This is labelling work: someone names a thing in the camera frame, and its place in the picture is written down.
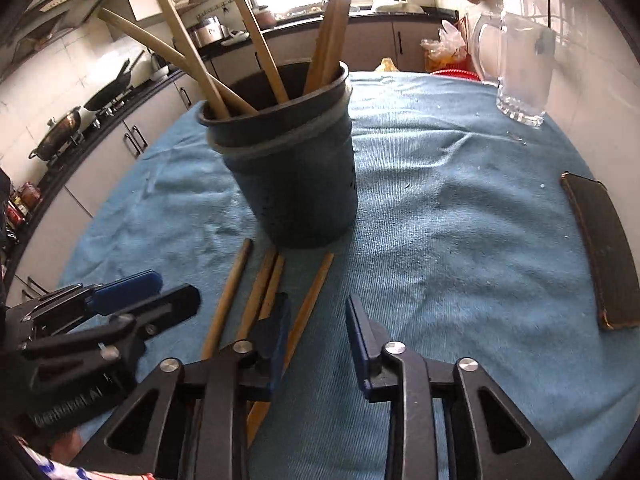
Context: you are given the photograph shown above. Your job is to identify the steel pot with lid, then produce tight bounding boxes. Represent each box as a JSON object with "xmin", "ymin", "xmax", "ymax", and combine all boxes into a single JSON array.
[{"xmin": 28, "ymin": 106, "xmax": 83, "ymax": 161}]

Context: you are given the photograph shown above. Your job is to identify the black wok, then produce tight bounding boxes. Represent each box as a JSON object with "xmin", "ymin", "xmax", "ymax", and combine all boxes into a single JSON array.
[{"xmin": 84, "ymin": 50, "xmax": 146, "ymax": 112}]

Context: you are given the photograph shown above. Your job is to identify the plastic bag with food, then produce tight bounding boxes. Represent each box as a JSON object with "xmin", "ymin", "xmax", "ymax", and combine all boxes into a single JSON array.
[{"xmin": 420, "ymin": 20, "xmax": 473, "ymax": 73}]

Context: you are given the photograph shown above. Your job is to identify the beige lower kitchen cabinets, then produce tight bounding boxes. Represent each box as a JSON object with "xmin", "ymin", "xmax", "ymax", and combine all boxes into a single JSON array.
[{"xmin": 10, "ymin": 12, "xmax": 461, "ymax": 306}]

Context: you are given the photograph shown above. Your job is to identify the gas stove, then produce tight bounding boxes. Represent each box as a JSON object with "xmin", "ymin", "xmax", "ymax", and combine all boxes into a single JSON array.
[{"xmin": 35, "ymin": 87, "xmax": 151, "ymax": 171}]

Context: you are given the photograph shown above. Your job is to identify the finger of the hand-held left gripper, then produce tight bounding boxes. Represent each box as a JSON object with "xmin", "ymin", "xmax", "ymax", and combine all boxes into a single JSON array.
[
  {"xmin": 20, "ymin": 284, "xmax": 201, "ymax": 376},
  {"xmin": 20, "ymin": 270, "xmax": 163, "ymax": 322}
]

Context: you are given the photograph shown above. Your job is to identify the steel range hood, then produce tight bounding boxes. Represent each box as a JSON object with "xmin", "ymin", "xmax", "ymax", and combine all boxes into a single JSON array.
[{"xmin": 10, "ymin": 0, "xmax": 123, "ymax": 63}]

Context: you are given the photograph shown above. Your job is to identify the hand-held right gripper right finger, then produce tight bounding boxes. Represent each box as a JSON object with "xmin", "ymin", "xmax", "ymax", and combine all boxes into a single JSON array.
[{"xmin": 345, "ymin": 294, "xmax": 576, "ymax": 480}]

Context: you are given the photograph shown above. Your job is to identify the silver rice cooker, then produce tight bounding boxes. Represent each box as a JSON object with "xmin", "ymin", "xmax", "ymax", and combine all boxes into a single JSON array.
[{"xmin": 187, "ymin": 16, "xmax": 226, "ymax": 47}]

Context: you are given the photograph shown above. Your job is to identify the blue tablecloth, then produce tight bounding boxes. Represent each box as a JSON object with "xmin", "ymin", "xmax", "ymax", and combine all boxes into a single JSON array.
[{"xmin": 57, "ymin": 71, "xmax": 636, "ymax": 480}]

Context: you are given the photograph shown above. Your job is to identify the long wooden chopstick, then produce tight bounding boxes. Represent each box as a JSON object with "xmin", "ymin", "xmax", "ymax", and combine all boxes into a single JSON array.
[
  {"xmin": 96, "ymin": 8, "xmax": 259, "ymax": 115},
  {"xmin": 320, "ymin": 0, "xmax": 354, "ymax": 88},
  {"xmin": 235, "ymin": 247, "xmax": 278, "ymax": 343},
  {"xmin": 302, "ymin": 0, "xmax": 346, "ymax": 95},
  {"xmin": 257, "ymin": 254, "xmax": 287, "ymax": 321},
  {"xmin": 246, "ymin": 252, "xmax": 335, "ymax": 443},
  {"xmin": 222, "ymin": 0, "xmax": 290, "ymax": 104},
  {"xmin": 139, "ymin": 0, "xmax": 231, "ymax": 118},
  {"xmin": 200, "ymin": 238, "xmax": 254, "ymax": 361}
]

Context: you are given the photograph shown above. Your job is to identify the clear glass mug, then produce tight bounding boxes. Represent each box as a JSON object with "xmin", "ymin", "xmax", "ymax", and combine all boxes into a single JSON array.
[{"xmin": 472, "ymin": 10, "xmax": 556, "ymax": 128}]

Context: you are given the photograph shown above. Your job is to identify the dark grey utensil holder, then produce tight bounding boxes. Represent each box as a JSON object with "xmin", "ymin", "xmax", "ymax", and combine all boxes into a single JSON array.
[{"xmin": 196, "ymin": 60, "xmax": 358, "ymax": 250}]

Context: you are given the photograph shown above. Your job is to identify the person's printed clothing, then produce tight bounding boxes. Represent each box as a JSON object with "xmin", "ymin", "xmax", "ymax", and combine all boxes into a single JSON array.
[{"xmin": 15, "ymin": 435, "xmax": 166, "ymax": 480}]

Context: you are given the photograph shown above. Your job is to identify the red seasoning jar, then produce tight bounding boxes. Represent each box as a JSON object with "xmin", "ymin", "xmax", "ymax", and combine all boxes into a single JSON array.
[{"xmin": 17, "ymin": 182, "xmax": 43, "ymax": 211}]

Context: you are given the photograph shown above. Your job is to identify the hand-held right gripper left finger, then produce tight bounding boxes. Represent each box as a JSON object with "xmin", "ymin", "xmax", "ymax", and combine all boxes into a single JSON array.
[{"xmin": 70, "ymin": 292, "xmax": 292, "ymax": 480}]

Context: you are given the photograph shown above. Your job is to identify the black smartphone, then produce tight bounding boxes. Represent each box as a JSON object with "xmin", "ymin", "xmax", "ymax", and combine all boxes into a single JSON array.
[{"xmin": 560, "ymin": 171, "xmax": 628, "ymax": 332}]

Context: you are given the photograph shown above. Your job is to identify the black kitchen countertop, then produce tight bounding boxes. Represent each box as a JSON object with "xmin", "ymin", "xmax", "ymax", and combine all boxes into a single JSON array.
[{"xmin": 10, "ymin": 7, "xmax": 458, "ymax": 281}]

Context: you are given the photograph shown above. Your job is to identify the red plastic basin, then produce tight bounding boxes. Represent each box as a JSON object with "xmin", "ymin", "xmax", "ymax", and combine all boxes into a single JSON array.
[{"xmin": 430, "ymin": 67, "xmax": 481, "ymax": 82}]

